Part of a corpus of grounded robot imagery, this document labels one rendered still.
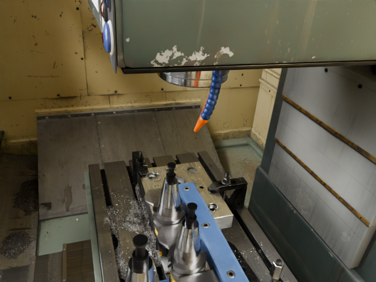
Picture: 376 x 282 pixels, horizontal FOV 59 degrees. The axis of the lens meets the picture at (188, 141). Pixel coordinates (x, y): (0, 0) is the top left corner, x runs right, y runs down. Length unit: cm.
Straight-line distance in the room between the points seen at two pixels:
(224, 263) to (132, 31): 38
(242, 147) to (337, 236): 118
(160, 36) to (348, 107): 69
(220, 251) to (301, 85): 68
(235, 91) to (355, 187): 120
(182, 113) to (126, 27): 158
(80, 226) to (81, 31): 89
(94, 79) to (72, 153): 39
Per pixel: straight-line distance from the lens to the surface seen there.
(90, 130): 178
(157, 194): 68
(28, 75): 177
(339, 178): 103
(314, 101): 106
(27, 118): 186
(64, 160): 169
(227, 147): 210
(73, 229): 149
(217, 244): 58
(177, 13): 36
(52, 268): 125
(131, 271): 37
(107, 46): 37
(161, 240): 60
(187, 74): 66
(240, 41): 39
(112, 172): 130
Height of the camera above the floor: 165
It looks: 30 degrees down
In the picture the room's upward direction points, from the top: 5 degrees clockwise
